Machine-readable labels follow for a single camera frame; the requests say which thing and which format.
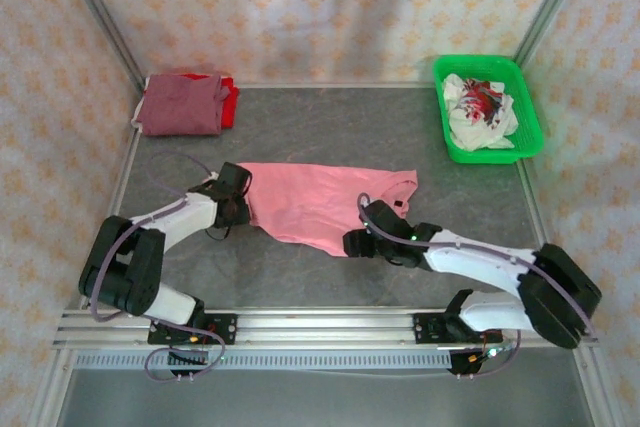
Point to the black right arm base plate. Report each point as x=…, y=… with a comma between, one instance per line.
x=425, y=329

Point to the maroon folded t-shirt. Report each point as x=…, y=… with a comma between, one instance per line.
x=175, y=107

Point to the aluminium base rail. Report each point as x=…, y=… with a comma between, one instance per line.
x=325, y=329

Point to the red folded t-shirt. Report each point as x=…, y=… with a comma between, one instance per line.
x=229, y=107

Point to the aluminium table edge rail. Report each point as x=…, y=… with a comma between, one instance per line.
x=534, y=207
x=121, y=182
x=325, y=85

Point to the aluminium frame leg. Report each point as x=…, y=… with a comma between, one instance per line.
x=595, y=387
x=54, y=389

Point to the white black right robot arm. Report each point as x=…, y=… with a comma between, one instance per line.
x=475, y=259

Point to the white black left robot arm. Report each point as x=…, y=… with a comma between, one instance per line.
x=175, y=219

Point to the white folded t-shirt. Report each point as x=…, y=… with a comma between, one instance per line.
x=135, y=122

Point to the white floral crumpled t-shirt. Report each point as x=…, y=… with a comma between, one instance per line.
x=475, y=117

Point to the pink t-shirt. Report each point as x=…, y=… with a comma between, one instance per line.
x=310, y=202

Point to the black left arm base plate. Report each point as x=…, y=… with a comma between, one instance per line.
x=225, y=329

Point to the green plastic basket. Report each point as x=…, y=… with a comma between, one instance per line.
x=480, y=157

